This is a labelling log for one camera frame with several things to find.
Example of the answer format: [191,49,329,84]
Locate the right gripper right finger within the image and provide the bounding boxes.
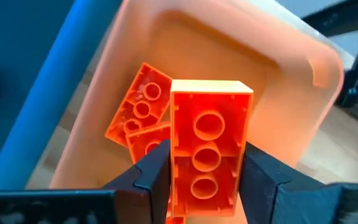
[237,141,358,224]

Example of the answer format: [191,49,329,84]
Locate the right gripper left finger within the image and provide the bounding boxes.
[0,139,171,224]

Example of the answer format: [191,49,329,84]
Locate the orange-red toy brick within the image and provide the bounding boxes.
[169,79,254,218]
[104,62,173,147]
[125,121,172,164]
[165,214,186,224]

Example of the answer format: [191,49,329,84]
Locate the orange plastic bin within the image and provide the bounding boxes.
[48,0,345,224]

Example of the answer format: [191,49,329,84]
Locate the blue plastic bin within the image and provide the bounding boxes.
[0,0,124,191]

